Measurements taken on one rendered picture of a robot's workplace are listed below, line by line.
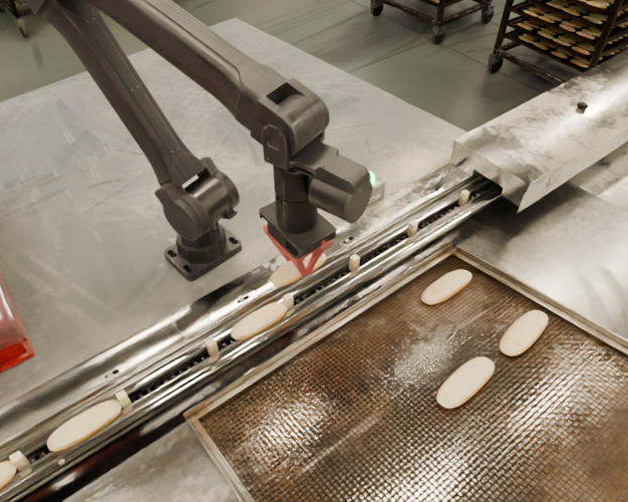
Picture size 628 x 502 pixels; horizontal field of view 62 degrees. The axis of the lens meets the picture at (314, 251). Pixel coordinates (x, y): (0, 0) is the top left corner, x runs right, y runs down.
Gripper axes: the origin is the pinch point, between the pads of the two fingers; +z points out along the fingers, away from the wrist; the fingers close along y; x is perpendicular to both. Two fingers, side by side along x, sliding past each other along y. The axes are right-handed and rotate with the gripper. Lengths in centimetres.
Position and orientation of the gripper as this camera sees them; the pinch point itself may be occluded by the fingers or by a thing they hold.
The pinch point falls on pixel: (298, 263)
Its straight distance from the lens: 80.1
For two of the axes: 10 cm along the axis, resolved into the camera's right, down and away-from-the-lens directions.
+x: -7.9, 4.4, -4.2
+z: 0.0, 6.9, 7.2
